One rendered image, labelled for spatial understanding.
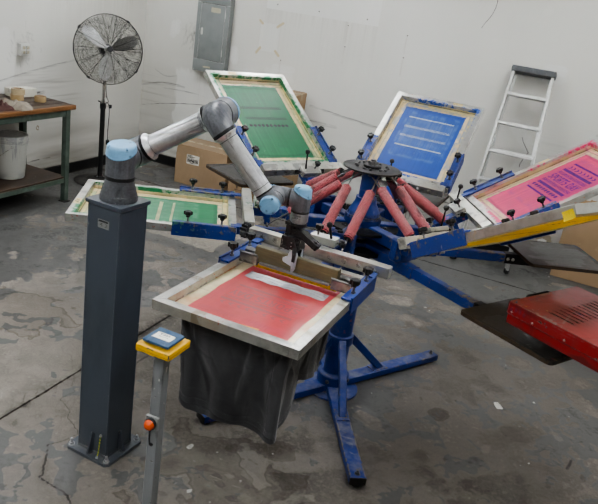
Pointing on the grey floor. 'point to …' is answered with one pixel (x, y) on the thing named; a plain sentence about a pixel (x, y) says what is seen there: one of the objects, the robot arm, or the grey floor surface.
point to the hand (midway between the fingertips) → (296, 268)
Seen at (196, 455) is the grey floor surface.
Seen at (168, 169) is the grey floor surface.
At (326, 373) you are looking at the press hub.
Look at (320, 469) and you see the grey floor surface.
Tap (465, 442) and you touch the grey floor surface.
